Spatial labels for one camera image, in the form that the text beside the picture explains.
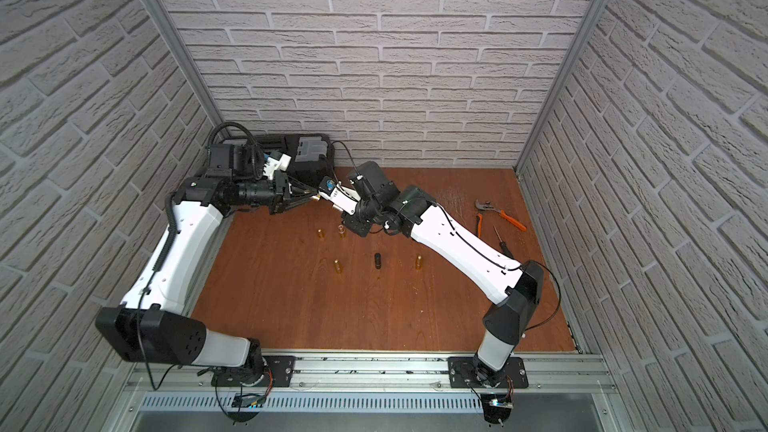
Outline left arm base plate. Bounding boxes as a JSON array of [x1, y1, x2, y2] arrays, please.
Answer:
[[211, 354, 297, 388]]

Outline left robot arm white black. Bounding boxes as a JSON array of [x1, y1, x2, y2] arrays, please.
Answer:
[[95, 121, 317, 386]]

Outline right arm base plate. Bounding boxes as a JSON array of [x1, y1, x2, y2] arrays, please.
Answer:
[[447, 356, 529, 390]]

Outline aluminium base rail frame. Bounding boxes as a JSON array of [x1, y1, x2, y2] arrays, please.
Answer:
[[103, 349, 630, 431]]

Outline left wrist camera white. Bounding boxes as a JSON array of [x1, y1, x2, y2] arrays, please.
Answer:
[[262, 151, 292, 180]]

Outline orange handled pliers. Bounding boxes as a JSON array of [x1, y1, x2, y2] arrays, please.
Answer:
[[475, 200, 528, 232]]

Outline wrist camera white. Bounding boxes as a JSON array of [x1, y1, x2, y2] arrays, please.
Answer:
[[318, 176, 360, 215], [262, 151, 292, 180]]

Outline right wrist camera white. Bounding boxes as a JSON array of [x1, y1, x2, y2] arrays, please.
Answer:
[[318, 176, 360, 215]]

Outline black plastic toolbox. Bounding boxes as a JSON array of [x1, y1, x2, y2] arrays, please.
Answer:
[[255, 134, 334, 187]]

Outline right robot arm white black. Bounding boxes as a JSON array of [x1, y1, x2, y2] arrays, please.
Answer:
[[320, 161, 561, 388]]

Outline black orange screwdriver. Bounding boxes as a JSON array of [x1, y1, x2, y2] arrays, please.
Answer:
[[494, 227, 514, 259]]

